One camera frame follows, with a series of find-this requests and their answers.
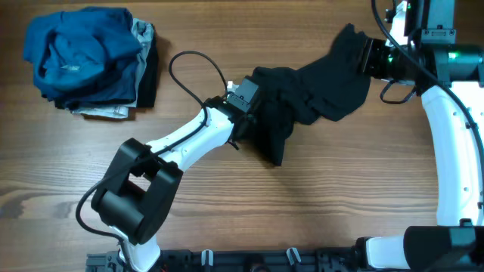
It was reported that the black t-shirt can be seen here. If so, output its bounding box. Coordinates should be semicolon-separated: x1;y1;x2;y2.
232;23;371;166

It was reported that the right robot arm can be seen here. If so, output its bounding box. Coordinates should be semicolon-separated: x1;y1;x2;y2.
355;1;483;271

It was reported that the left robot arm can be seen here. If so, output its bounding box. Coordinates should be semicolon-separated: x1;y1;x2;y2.
92;79;259;271

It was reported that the grey folded garment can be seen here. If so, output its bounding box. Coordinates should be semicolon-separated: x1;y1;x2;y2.
70;17;156;120

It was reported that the blue crumpled garment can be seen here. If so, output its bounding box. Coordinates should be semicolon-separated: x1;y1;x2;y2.
23;7;141;110

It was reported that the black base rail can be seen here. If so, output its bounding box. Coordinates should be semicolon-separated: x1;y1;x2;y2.
85;247;364;272

